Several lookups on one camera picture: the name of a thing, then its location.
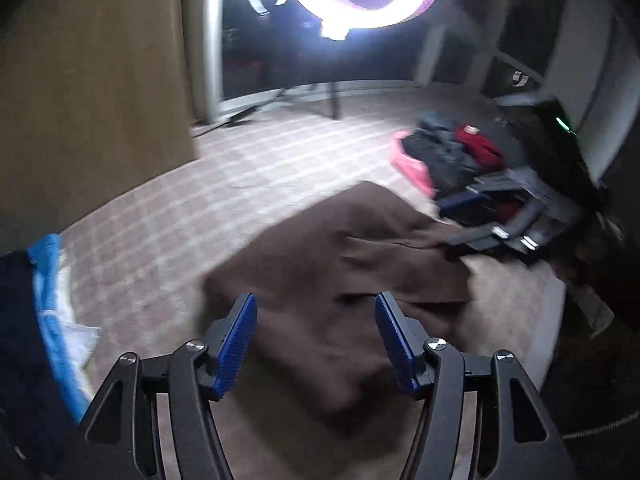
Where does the glass window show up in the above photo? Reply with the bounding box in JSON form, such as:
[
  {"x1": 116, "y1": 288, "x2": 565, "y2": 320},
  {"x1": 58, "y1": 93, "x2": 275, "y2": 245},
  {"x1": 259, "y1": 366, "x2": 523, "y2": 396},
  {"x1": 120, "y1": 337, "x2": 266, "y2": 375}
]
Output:
[{"x1": 219, "y1": 0, "x2": 432, "y2": 107}]

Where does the grey-blue garment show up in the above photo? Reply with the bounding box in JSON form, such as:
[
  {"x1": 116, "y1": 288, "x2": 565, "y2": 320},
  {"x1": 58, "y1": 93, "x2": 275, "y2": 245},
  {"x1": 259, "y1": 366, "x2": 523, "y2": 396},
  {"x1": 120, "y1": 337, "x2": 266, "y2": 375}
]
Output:
[{"x1": 401, "y1": 111, "x2": 482, "y2": 194}]

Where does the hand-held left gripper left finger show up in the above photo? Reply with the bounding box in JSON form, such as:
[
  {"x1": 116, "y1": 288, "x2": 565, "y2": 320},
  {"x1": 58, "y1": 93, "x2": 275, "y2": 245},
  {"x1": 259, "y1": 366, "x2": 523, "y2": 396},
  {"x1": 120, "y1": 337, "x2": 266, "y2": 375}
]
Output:
[{"x1": 76, "y1": 292, "x2": 259, "y2": 480}]

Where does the blue garment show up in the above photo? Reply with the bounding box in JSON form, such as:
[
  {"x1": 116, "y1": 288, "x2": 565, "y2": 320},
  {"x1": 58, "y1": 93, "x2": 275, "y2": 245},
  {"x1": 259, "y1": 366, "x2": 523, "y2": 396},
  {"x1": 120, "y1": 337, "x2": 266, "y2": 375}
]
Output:
[{"x1": 26, "y1": 233, "x2": 94, "y2": 427}]

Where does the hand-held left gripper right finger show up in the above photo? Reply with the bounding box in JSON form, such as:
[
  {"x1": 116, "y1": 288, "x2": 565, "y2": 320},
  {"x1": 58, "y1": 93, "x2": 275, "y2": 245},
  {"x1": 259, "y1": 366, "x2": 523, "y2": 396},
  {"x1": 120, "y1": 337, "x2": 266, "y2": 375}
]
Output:
[{"x1": 374, "y1": 291, "x2": 576, "y2": 480}]

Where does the navy garment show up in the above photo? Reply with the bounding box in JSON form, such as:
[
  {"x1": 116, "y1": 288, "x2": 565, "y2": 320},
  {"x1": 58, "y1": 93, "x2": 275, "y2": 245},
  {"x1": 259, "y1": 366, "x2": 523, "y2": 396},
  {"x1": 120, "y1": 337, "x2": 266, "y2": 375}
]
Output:
[{"x1": 0, "y1": 249, "x2": 77, "y2": 472}]

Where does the light stand tripod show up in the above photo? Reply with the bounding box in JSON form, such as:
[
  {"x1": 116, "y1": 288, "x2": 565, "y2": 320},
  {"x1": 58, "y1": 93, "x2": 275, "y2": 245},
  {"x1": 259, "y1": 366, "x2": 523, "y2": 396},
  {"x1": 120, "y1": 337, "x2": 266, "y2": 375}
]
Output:
[{"x1": 219, "y1": 39, "x2": 347, "y2": 127}]

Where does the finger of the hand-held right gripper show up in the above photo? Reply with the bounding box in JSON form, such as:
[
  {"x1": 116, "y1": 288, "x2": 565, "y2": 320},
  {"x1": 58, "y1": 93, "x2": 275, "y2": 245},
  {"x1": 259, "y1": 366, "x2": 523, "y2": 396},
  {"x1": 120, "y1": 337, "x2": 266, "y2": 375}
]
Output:
[
  {"x1": 436, "y1": 169, "x2": 552, "y2": 212},
  {"x1": 444, "y1": 204, "x2": 557, "y2": 264}
]

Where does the brown fleece sweater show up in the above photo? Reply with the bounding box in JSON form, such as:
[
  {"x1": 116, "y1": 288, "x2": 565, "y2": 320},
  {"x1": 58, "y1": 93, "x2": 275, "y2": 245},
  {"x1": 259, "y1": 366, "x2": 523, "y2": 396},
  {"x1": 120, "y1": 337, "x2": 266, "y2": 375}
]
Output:
[{"x1": 204, "y1": 180, "x2": 477, "y2": 422}]

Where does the pink garment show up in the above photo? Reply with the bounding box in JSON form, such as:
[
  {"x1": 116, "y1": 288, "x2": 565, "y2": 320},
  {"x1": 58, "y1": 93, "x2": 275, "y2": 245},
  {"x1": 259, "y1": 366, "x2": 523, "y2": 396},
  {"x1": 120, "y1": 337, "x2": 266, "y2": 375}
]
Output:
[{"x1": 389, "y1": 129, "x2": 437, "y2": 197}]

